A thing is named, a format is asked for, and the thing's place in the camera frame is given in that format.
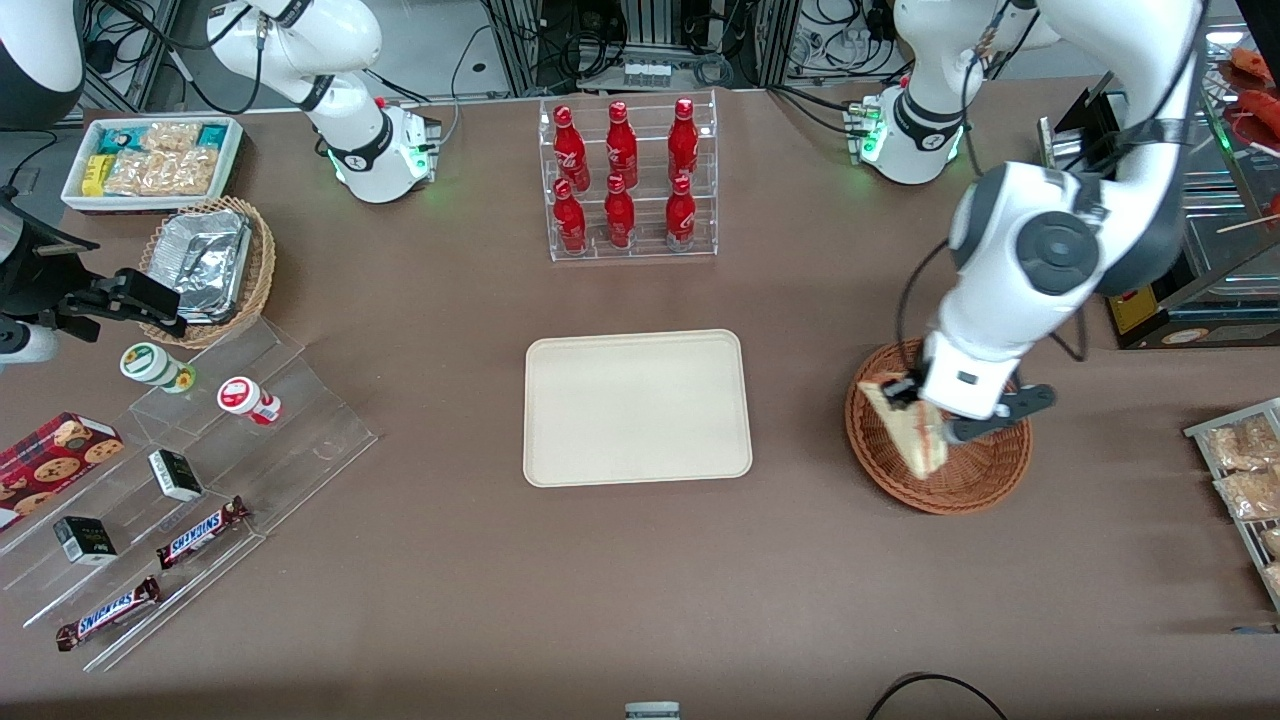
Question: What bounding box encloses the triangular sandwich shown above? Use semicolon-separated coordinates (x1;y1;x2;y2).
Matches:
858;375;951;478

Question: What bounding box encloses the brown wicker basket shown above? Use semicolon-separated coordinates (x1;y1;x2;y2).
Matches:
845;338;1033;517

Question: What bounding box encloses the light wicker basket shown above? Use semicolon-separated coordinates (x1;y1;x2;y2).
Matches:
138;195;278;351

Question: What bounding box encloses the beige plastic serving tray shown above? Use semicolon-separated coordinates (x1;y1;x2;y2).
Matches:
523;329;754;489

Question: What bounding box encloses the green lid yogurt cup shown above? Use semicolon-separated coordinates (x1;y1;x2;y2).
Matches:
120;342;197;395

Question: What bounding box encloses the white rectangular snack bin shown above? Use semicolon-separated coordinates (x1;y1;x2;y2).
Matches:
60;115;247;217

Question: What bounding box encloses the red tartan cookie box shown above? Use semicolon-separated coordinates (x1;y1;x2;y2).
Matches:
0;412;126;533

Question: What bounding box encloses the clear bag of crackers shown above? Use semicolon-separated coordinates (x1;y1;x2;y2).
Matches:
103;148;219;198
140;122;201;153

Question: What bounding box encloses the red lid yogurt cup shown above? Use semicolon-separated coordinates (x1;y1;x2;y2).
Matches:
217;376;284;427

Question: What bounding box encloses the black food warmer machine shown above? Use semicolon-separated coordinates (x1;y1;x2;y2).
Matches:
1038;25;1280;351

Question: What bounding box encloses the small black carton box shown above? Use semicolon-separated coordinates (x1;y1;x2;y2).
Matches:
52;516;119;568
148;449;205;503

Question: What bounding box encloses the clear acrylic step shelf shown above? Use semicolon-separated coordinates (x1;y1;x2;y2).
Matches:
0;408;267;674
128;318;380;543

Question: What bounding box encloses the Snickers chocolate bar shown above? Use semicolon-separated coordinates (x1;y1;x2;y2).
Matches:
155;496;252;571
55;575;164;653

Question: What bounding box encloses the grey metal snack rack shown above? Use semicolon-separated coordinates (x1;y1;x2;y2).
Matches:
1183;397;1280;613

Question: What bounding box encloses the red cola bottle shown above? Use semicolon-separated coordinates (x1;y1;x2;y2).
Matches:
604;174;637;251
665;175;697;251
668;97;700;184
553;105;591;193
606;101;639;189
553;178;588;256

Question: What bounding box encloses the clear acrylic bottle rack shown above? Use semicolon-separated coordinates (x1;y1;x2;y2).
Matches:
538;89;719;263

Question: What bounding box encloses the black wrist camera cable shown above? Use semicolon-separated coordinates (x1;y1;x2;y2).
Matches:
894;238;1091;383

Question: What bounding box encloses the black table cable loop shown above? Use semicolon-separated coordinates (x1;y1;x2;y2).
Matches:
865;672;1011;720

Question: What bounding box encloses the aluminium frame rack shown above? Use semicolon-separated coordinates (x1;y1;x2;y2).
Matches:
480;0;803;96

